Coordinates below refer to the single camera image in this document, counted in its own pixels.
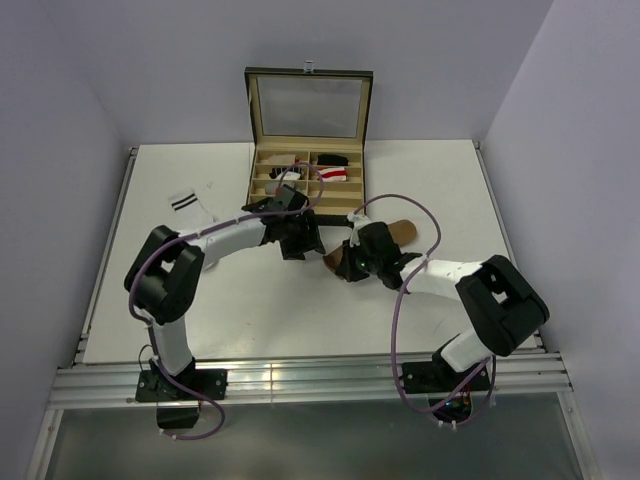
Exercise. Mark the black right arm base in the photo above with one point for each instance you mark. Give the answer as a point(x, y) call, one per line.
point(428, 377)

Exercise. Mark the rolled black white sock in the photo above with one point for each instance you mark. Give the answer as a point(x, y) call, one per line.
point(282, 173)

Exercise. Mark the aluminium table frame rail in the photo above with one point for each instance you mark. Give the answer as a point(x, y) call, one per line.
point(289, 381)

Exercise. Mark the brown ribbed sock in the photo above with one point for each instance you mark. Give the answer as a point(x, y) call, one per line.
point(403, 232)

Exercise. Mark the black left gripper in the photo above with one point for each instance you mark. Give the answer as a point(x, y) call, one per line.
point(310, 240)

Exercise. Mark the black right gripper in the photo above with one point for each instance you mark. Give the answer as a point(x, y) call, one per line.
point(346, 268)

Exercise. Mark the white sock black stripes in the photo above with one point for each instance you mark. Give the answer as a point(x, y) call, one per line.
point(191, 215)

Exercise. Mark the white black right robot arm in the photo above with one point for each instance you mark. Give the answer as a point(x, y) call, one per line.
point(503, 308)

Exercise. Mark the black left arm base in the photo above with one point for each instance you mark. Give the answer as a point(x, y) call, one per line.
point(179, 400)

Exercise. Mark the black compartment storage box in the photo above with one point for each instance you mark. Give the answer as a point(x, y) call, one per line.
point(297, 114)

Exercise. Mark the red white striped sock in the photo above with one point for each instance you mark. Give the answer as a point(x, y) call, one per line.
point(332, 174)

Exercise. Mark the rolled grey sock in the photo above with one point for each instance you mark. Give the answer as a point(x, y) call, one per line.
point(272, 188)

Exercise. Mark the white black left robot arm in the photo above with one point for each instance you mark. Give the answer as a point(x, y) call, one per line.
point(163, 280)

